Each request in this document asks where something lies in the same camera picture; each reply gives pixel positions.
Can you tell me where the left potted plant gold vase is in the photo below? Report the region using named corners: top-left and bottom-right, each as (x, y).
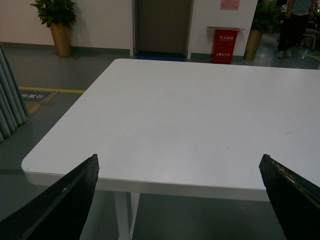
top-left (30, 0), bottom-right (76, 58)

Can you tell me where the right potted plant gold vase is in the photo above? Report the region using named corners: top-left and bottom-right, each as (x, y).
top-left (243, 0), bottom-right (281, 61)

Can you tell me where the white table leg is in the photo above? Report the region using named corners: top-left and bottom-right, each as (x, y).
top-left (113, 191), bottom-right (140, 240)

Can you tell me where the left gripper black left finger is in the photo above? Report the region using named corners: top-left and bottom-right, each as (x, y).
top-left (0, 154), bottom-right (99, 240)

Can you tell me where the blue door mat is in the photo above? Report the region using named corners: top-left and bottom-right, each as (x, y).
top-left (135, 55), bottom-right (186, 62)

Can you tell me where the red fire extinguisher box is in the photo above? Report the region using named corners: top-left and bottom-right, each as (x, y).
top-left (207, 26), bottom-right (244, 64)

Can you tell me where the grey curtain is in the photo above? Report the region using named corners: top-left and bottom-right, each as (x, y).
top-left (0, 48), bottom-right (30, 142)

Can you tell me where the pink paper notice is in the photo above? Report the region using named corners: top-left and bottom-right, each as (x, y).
top-left (220, 0), bottom-right (241, 11)

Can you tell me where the person in dark clothes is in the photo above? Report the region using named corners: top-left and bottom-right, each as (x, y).
top-left (276, 0), bottom-right (318, 59)

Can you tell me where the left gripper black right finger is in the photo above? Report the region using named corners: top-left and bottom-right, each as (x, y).
top-left (259, 154), bottom-right (320, 240)

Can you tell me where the grey door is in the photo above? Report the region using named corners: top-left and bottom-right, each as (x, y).
top-left (134, 0), bottom-right (194, 56)

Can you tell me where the potted plant gold vase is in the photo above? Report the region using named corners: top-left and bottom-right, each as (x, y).
top-left (243, 0), bottom-right (281, 61)
top-left (30, 0), bottom-right (76, 58)

